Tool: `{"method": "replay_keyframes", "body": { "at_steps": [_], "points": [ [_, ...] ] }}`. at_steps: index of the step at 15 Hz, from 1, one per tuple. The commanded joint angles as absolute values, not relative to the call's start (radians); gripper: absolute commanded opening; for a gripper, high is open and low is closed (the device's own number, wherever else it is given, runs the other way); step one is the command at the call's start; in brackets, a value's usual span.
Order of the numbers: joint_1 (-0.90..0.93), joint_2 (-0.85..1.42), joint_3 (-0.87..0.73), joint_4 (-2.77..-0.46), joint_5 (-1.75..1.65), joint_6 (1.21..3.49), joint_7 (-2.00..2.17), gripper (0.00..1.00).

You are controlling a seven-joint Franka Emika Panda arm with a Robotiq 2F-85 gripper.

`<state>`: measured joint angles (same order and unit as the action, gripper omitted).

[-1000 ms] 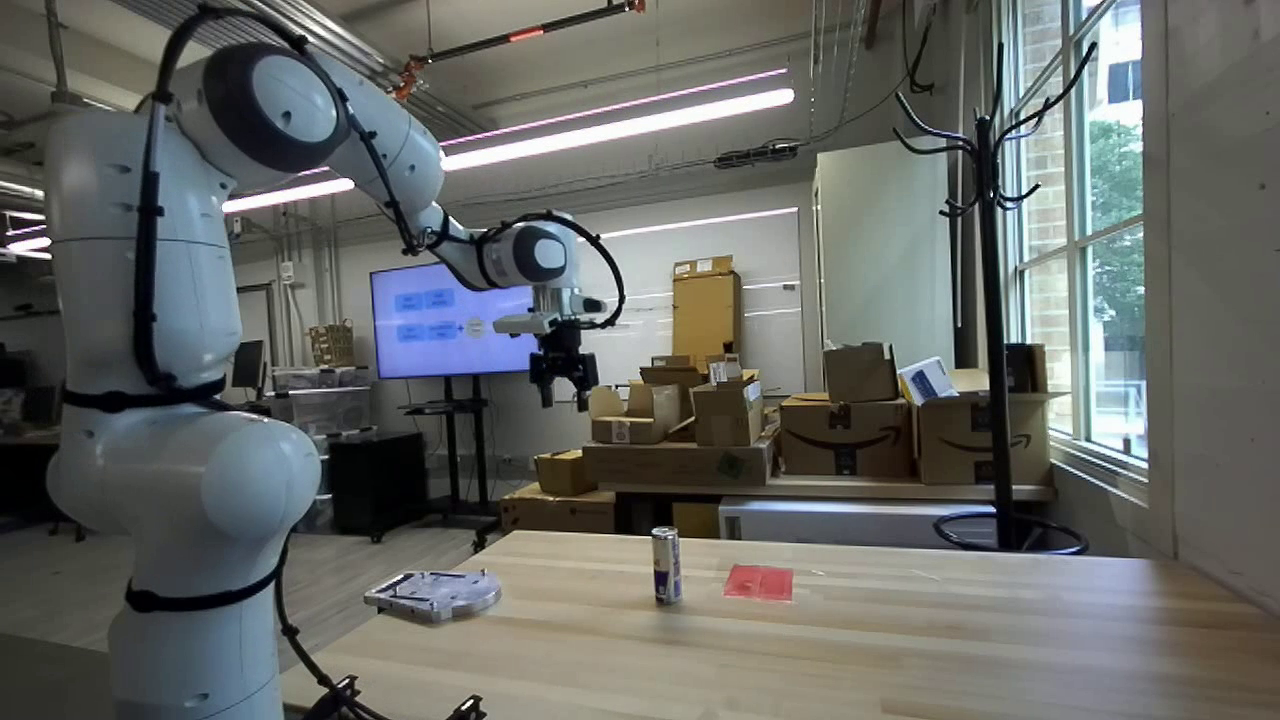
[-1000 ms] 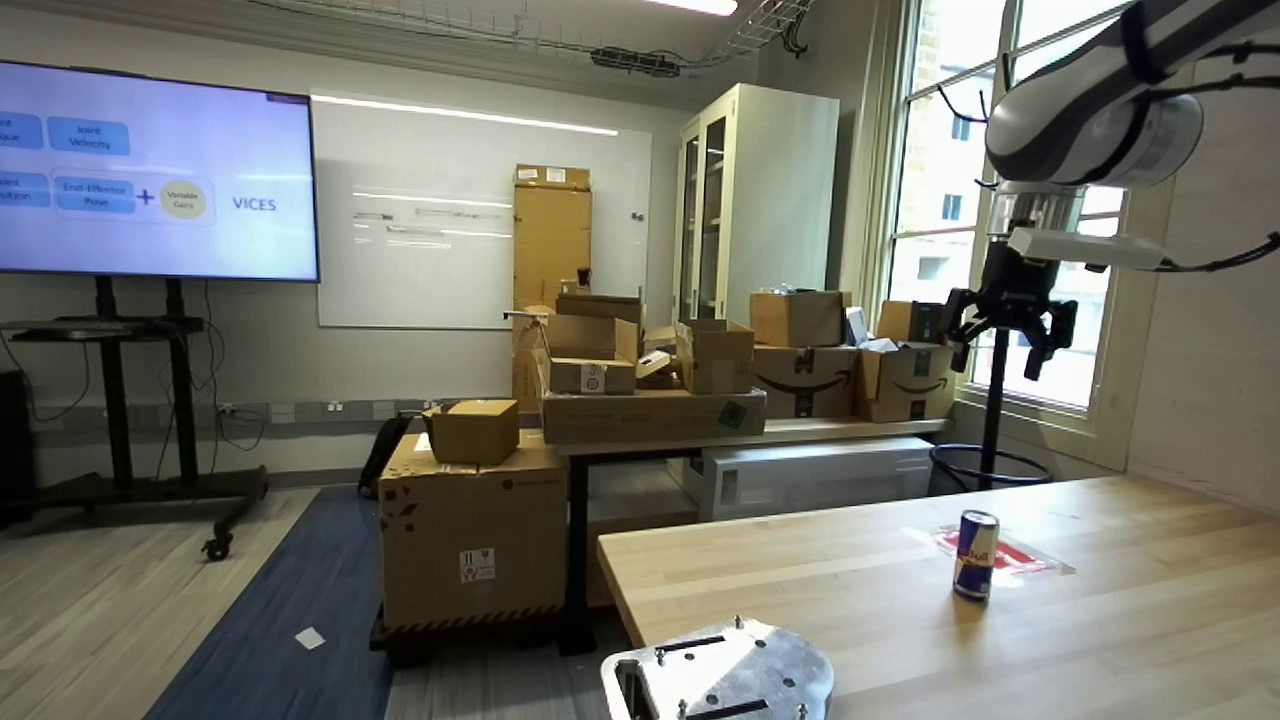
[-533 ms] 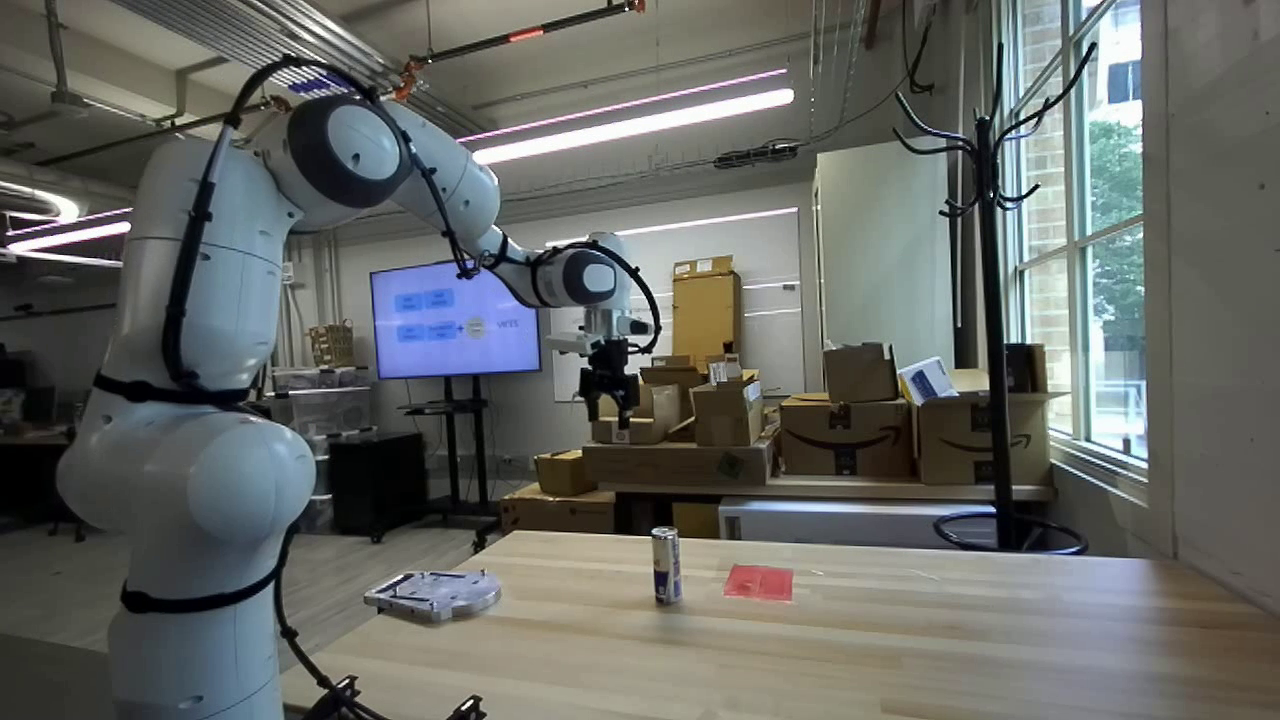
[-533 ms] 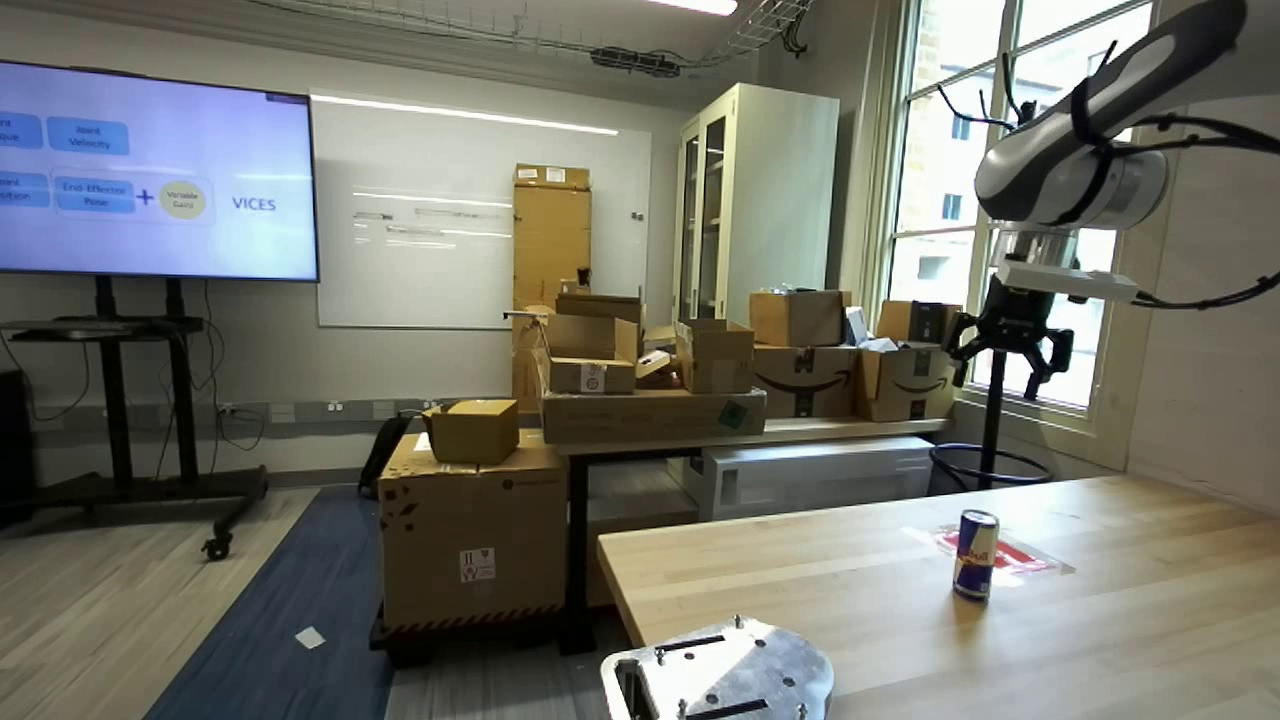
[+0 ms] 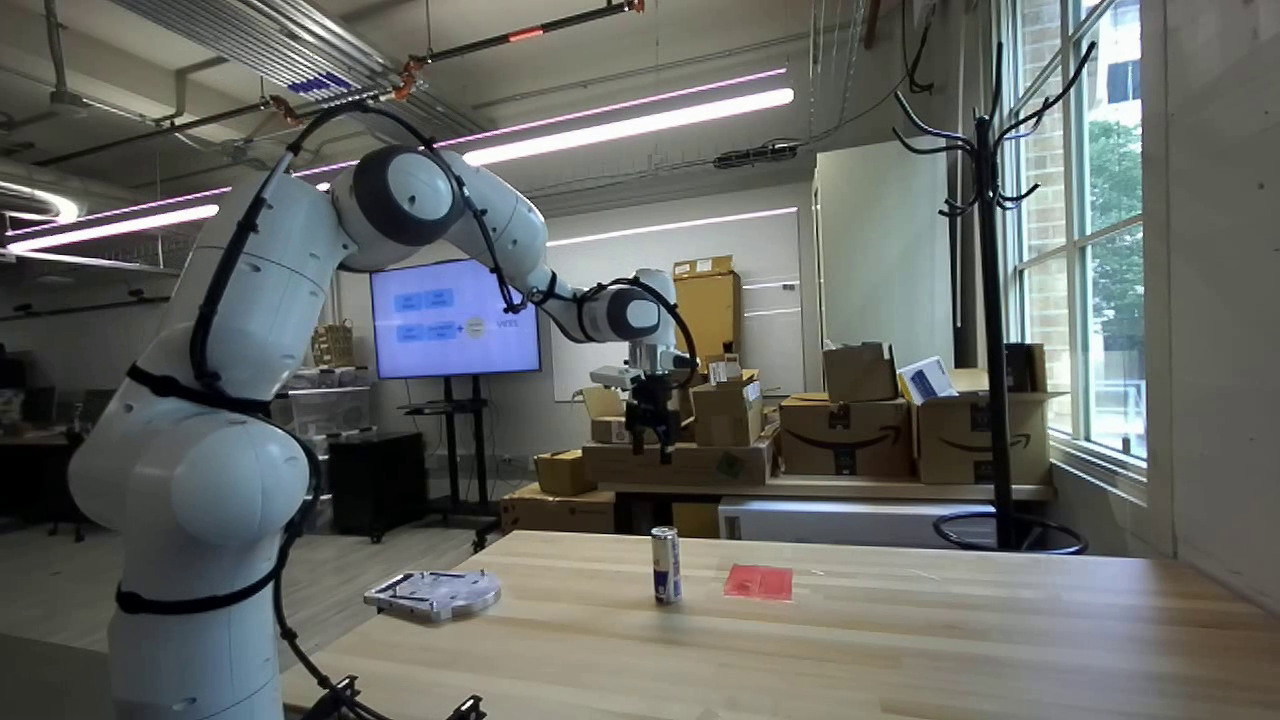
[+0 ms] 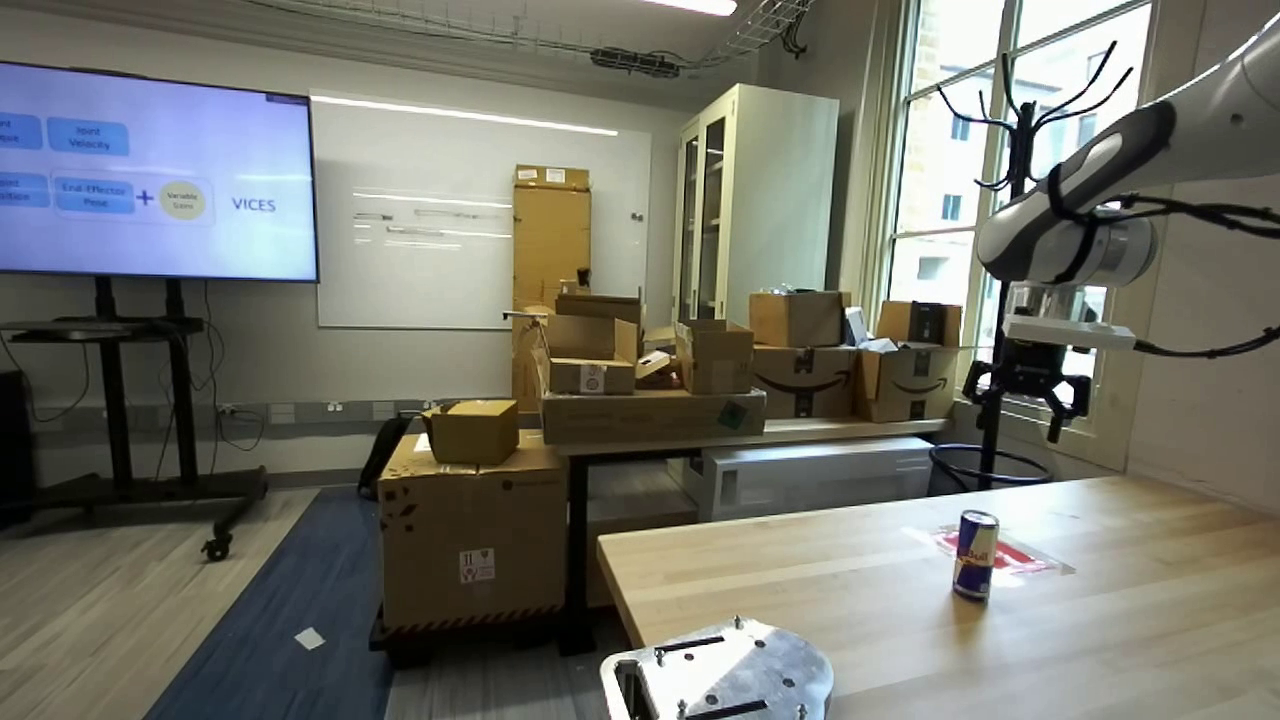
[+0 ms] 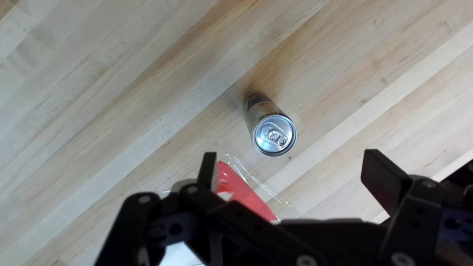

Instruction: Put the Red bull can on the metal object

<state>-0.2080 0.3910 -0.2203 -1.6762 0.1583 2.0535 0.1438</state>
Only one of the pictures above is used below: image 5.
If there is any large labelled cardboard box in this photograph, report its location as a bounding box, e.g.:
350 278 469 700
498 481 626 535

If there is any small dark bottle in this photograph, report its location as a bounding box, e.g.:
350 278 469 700
649 523 685 611

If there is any stacked open cardboard box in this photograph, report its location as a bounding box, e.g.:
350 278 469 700
582 378 637 449

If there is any plain cardboard box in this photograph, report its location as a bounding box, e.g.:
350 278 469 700
1000 338 1054 395
821 338 900 407

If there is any long ceiling light bar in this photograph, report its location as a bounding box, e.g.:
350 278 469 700
457 83 802 170

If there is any white blue package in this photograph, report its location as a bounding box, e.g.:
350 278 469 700
895 351 960 407

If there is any long flat cardboard box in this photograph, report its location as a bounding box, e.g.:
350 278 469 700
582 440 776 490

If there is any white flat packet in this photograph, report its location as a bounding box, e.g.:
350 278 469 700
362 565 503 628

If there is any black frame side table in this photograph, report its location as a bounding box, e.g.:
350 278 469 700
612 477 1055 538

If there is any red paper marker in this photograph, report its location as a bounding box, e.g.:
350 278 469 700
719 560 802 605

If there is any black low cabinet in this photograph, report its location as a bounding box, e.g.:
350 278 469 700
324 429 432 535

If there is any large TV screen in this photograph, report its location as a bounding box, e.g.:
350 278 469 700
367 256 548 385

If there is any Amazon smile cardboard box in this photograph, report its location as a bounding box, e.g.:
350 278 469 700
776 390 922 485
912 389 1055 488

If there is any white tall cabinet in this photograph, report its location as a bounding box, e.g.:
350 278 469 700
797 136 960 395

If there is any black coat rack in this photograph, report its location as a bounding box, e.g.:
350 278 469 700
887 36 1099 555

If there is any medium upright cardboard box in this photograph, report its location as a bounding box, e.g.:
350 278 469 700
690 377 770 453

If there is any small open cardboard box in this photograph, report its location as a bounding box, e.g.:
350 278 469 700
533 449 602 500

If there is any tall upright cardboard box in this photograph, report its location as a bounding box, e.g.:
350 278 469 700
673 251 744 372

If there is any short ceiling light bar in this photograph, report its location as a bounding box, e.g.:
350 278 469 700
3 197 223 256

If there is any white long radiator unit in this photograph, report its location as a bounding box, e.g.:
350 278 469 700
715 494 997 548

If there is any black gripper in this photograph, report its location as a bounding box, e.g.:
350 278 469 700
619 372 697 464

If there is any large paned window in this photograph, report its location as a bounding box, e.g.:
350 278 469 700
997 0 1151 471

